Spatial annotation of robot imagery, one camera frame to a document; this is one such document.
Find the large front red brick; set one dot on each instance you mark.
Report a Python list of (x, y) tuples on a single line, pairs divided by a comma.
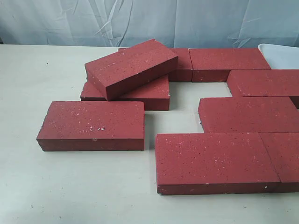
[(213, 163)]

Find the wrinkled white backdrop cloth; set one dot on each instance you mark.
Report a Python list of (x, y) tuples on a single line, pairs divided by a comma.
[(175, 23)]

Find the white plastic tray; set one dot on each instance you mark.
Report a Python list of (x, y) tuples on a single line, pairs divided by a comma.
[(280, 57)]

